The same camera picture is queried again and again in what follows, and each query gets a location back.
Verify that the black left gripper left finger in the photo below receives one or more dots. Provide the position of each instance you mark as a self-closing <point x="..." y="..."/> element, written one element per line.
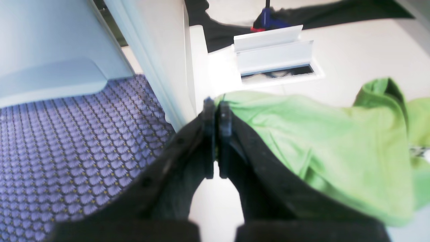
<point x="156" y="206"/>

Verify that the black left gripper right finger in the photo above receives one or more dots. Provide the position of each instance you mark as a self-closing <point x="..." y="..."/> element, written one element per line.
<point x="277" y="205"/>

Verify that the green t-shirt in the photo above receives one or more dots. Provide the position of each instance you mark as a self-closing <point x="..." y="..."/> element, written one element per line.
<point x="372" y="156"/>

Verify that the blue clamp on table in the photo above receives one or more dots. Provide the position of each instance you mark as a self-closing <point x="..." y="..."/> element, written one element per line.
<point x="271" y="19"/>

